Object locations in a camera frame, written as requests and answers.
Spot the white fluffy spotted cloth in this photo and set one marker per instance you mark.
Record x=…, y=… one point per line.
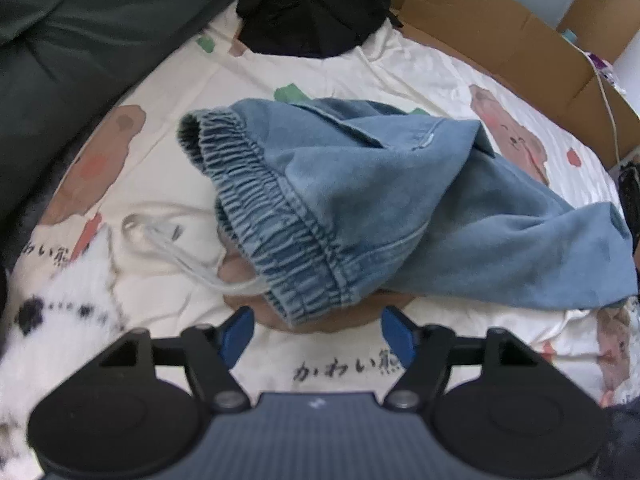
x=65, y=300

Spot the tall cardboard box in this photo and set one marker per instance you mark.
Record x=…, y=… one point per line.
x=602, y=35

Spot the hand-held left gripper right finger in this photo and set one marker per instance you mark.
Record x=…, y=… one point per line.
x=397, y=334

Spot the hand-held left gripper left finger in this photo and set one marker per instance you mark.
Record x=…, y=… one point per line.
x=239, y=334

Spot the low cardboard box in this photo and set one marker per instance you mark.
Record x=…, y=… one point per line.
x=500, y=25

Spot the pink purple packet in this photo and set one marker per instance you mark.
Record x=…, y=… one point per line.
x=602, y=69

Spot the black garment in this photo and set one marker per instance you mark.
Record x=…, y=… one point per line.
x=305, y=15

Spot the white bear print bed sheet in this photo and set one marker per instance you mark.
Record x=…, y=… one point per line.
x=150, y=170

